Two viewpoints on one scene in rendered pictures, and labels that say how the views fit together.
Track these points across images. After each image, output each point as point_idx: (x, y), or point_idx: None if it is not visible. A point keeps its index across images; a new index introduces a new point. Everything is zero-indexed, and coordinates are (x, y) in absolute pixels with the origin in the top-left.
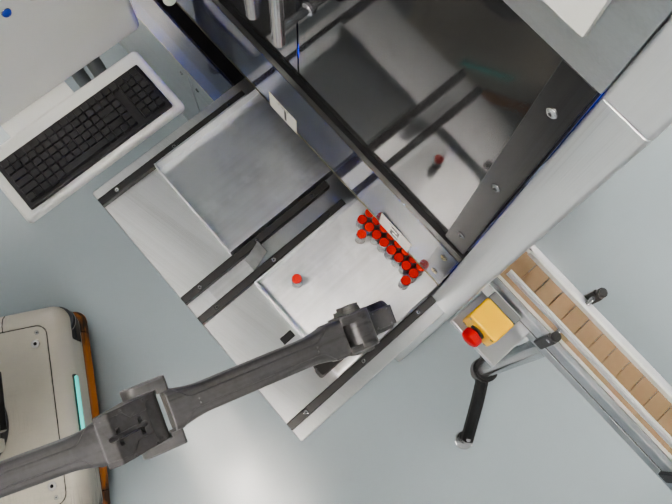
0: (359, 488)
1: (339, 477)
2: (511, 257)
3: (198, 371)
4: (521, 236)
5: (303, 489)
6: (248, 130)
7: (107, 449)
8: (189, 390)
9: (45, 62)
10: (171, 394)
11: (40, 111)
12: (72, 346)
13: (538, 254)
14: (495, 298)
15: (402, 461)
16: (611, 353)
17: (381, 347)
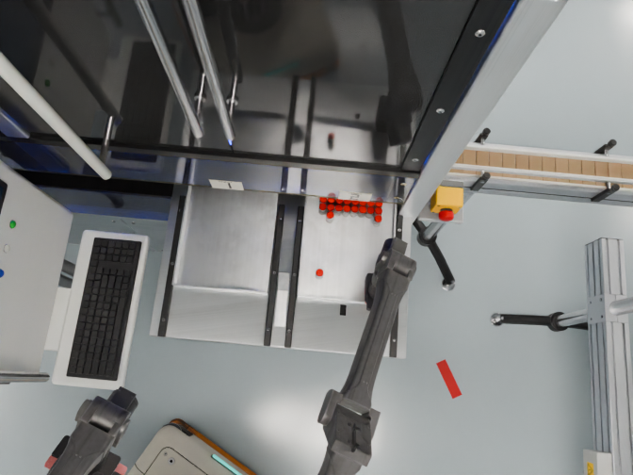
0: (419, 362)
1: (404, 367)
2: (464, 145)
3: (273, 385)
4: (470, 126)
5: (392, 392)
6: (206, 215)
7: (354, 457)
8: (354, 383)
9: (40, 285)
10: (348, 394)
11: (60, 319)
12: (193, 441)
13: None
14: (441, 183)
15: (428, 325)
16: (515, 159)
17: None
